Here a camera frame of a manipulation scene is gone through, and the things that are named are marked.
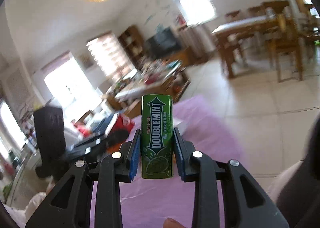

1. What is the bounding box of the person's left forearm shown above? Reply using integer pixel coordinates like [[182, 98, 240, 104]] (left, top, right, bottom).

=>
[[24, 177, 59, 218]]

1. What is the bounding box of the wooden bookshelf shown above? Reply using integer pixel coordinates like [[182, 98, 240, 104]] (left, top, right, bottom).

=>
[[118, 25, 148, 69]]

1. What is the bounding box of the wooden coffee table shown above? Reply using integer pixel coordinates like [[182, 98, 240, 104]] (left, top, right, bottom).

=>
[[107, 61, 192, 119]]

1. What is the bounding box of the green chewing gum box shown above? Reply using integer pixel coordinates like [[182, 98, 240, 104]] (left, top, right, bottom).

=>
[[139, 94, 174, 179]]

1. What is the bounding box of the wooden dining table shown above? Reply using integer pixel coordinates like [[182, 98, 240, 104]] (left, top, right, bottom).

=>
[[211, 16, 283, 79]]

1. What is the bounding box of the striped roller blind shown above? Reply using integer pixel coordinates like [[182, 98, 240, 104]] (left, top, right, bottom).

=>
[[86, 32, 137, 79]]

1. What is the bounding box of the flat screen television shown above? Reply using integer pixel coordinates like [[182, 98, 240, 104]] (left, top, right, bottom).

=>
[[145, 27, 183, 60]]

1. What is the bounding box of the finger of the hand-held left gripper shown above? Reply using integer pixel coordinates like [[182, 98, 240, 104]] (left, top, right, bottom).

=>
[[66, 135, 104, 162], [92, 113, 118, 140]]

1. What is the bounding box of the red pillow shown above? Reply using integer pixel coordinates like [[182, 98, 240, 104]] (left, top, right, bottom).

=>
[[74, 121, 94, 137]]

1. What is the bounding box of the large bright window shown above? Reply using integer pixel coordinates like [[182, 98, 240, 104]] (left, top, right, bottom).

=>
[[41, 52, 105, 121]]

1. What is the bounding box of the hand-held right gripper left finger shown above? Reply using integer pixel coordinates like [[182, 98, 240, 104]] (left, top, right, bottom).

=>
[[25, 128, 142, 228]]

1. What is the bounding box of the purple tablecloth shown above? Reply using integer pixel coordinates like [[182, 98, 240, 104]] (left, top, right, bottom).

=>
[[91, 94, 240, 228]]

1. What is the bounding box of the person's right hand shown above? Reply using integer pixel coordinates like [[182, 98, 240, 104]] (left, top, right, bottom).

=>
[[163, 217, 187, 228]]

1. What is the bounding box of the wooden dining chair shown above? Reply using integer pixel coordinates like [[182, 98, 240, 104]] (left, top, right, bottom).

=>
[[271, 15, 304, 82]]

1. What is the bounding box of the white framed window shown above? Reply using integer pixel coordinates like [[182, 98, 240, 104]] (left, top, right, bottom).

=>
[[169, 0, 217, 20]]

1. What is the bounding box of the white paper scrap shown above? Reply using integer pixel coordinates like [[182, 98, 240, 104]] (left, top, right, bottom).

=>
[[172, 117, 188, 135]]

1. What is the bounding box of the red snack packet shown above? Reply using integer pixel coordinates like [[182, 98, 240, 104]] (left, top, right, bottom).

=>
[[105, 115, 136, 154]]

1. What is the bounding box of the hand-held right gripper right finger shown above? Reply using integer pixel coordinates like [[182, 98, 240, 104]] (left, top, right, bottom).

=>
[[173, 127, 290, 228]]

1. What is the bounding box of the flower picture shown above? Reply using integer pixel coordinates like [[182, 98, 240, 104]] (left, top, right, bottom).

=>
[[79, 53, 94, 69]]

